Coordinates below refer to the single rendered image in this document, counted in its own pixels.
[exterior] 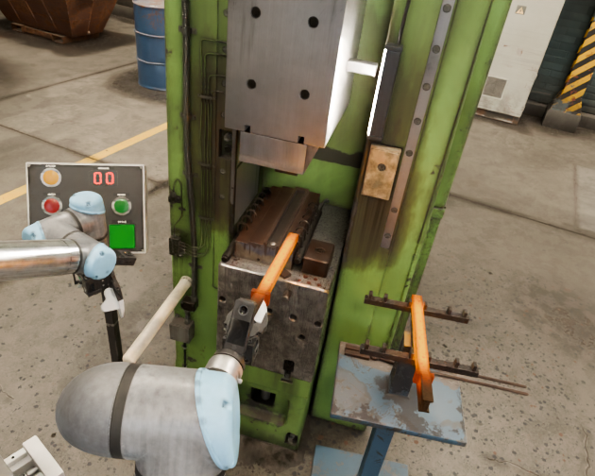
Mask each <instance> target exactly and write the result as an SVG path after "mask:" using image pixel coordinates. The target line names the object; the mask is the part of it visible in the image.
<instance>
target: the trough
mask: <svg viewBox="0 0 595 476"><path fill-rule="evenodd" d="M304 193H305V191H301V190H298V189H297V190H296V192H295V194H294V195H293V197H292V199H291V201H290V202H289V204H288V206H287V208H286V209H285V211H284V213H283V215H282V216H281V218H280V221H279V222H278V224H277V226H276V227H275V228H274V230H273V232H272V234H271V235H270V237H269V239H268V241H267V242H266V246H267V247H272V248H276V245H277V243H278V241H279V239H280V238H281V236H282V234H283V232H284V230H285V228H286V227H287V225H288V223H289V221H290V219H291V217H292V215H293V213H294V212H295V210H296V208H297V206H298V203H299V201H300V200H301V199H302V197H303V195H304ZM271 242H275V243H276V244H275V245H274V246H272V245H270V243H271Z"/></svg>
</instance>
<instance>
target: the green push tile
mask: <svg viewBox="0 0 595 476"><path fill-rule="evenodd" d="M110 248H135V225H134V224H119V225H110Z"/></svg>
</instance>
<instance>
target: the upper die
mask: <svg viewBox="0 0 595 476"><path fill-rule="evenodd" d="M318 148H319V147H317V146H313V145H308V144H304V137H301V138H300V140H299V141H298V143H295V142H291V141H286V140H282V139H277V138H273V137H268V136H263V135H259V134H254V133H250V126H249V127H248V128H247V129H246V130H245V131H241V135H240V155H239V161H240V162H248V163H252V164H257V165H260V166H265V167H269V168H274V169H278V170H282V171H287V172H291V173H296V174H300V175H303V174H304V173H305V171H306V169H307V168H308V166H309V164H310V162H311V161H312V159H313V157H314V155H315V153H316V151H317V150H318Z"/></svg>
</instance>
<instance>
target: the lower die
mask: <svg viewBox="0 0 595 476"><path fill-rule="evenodd" d="M270 189H271V194H270V191H268V193H267V195H268V199H267V200H266V196H265V197H264V199H263V201H264V205H263V202H261V204H260V207H261V210H260V211H259V207H258V208H257V209H256V211H255V212H256V214H257V217H255V213H254V214H252V216H251V218H252V223H250V219H249V220H248V222H247V225H248V230H247V227H246V226H245V227H244V228H243V230H242V231H241V233H240V234H239V236H238V237H237V238H236V240H235V251H234V256H236V257H240V258H244V259H248V260H251V261H255V262H259V263H263V264H270V265H271V264H272V262H273V261H274V259H275V257H276V255H277V254H278V252H279V250H280V248H281V246H282V244H283V242H284V241H285V239H286V237H287V236H288V234H289V232H292V233H300V234H301V235H302V236H303V237H304V229H298V230H296V228H297V227H303V228H305V229H306V230H307V227H308V224H307V223H306V222H301V223H300V224H299V221H301V220H306V221H308V222H309V224H310V221H311V217H313V215H314V212H313V211H312V210H308V211H307V212H305V210H306V209H307V208H312V209H314V211H315V209H316V205H315V204H310V206H308V204H309V203H310V202H314V203H316V204H317V209H318V205H319V199H320V194H317V193H313V192H309V190H308V189H304V188H299V187H296V188H295V189H294V188H289V187H285V186H282V188H280V187H275V186H272V187H271V188H270ZM297 189H298V190H301V191H305V193H304V195H303V197H302V199H301V200H300V201H299V203H298V205H297V208H296V210H295V212H294V213H293V215H292V217H291V219H290V221H289V223H288V225H287V227H286V228H285V230H284V232H283V234H282V236H281V238H280V239H279V241H278V243H277V245H276V248H272V247H268V246H266V242H267V241H268V239H269V237H270V235H271V234H272V232H273V230H274V228H275V227H276V226H277V224H278V222H279V221H280V219H281V216H282V215H283V213H284V211H285V209H286V208H287V206H288V204H289V202H290V201H291V199H292V197H293V195H294V194H295V192H296V190H297ZM305 213H307V214H309V215H310V216H311V217H310V216H308V215H305V216H304V218H302V215H303V214H305ZM297 251H298V244H296V245H295V247H294V249H293V251H292V253H291V255H290V257H289V259H288V261H287V262H286V264H285V266H284V268H285V269H289V270H291V269H292V266H293V264H294V257H295V255H296V253H297ZM257 259H260V260H259V261H257Z"/></svg>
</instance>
